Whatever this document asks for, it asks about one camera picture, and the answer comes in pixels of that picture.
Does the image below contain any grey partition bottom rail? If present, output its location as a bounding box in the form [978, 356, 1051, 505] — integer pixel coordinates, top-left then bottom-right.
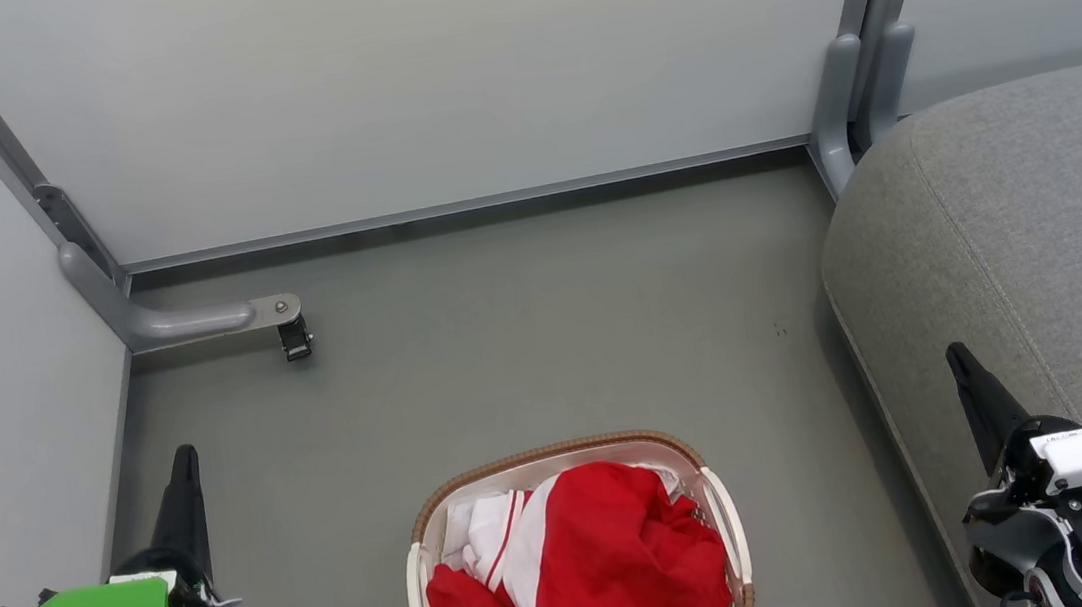
[114, 134, 819, 278]

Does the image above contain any white laundry basket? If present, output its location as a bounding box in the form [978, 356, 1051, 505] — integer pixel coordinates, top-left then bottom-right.
[394, 420, 757, 607]

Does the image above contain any red and white garment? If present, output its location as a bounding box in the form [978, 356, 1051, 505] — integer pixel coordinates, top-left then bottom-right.
[414, 449, 735, 607]

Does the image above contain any grey double partition post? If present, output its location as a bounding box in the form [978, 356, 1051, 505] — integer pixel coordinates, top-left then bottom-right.
[793, 0, 964, 201]

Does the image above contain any grey fabric sofa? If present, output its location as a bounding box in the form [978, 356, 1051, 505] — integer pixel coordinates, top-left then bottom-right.
[802, 64, 1082, 607]

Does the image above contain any black caster wheel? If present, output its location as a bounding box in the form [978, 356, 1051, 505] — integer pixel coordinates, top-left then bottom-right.
[276, 314, 317, 364]

